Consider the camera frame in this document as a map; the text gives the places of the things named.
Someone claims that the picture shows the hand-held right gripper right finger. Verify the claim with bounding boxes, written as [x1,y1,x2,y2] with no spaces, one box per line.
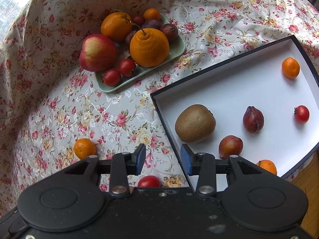
[180,143,260,197]

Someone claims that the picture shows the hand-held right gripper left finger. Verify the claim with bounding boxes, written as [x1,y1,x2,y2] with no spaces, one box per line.
[63,143,147,197]

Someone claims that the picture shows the red cherry tomato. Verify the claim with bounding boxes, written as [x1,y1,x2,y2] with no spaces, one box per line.
[118,59,137,77]
[137,175,161,188]
[103,69,122,87]
[293,105,310,124]

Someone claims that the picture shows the brown kiwi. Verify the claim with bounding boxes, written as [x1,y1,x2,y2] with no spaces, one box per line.
[174,104,216,143]

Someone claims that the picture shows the red yellow plum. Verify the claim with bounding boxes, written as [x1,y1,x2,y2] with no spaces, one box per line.
[219,135,244,160]

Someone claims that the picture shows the dark red plum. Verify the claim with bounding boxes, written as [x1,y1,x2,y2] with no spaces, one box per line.
[243,106,265,133]
[131,14,146,27]

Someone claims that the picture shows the small orange tangerine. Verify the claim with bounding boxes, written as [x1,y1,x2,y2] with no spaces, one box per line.
[74,138,97,160]
[282,57,300,79]
[257,159,278,176]
[144,8,161,22]

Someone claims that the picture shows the dark blue white-lined box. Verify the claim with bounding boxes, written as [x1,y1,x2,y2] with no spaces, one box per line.
[150,35,319,189]

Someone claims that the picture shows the floral tablecloth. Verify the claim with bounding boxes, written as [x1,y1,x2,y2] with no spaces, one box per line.
[0,0,319,217]

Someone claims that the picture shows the green rectangular plate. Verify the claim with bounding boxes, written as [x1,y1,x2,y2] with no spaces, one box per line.
[96,12,186,93]

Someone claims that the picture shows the large bumpy orange with stem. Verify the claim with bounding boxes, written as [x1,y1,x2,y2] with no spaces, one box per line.
[130,22,170,68]

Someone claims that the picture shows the red yellow apple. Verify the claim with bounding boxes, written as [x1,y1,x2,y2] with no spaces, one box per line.
[79,34,118,72]

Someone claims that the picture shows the purple plum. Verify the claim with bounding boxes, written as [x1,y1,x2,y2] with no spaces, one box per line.
[141,19,162,30]
[125,30,138,46]

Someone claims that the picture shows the brownish red plum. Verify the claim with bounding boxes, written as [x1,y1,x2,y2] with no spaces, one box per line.
[160,23,179,42]

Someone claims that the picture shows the round orange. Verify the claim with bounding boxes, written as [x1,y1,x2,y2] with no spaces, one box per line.
[101,11,133,43]

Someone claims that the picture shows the window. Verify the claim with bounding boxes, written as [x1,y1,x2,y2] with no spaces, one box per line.
[0,0,22,40]

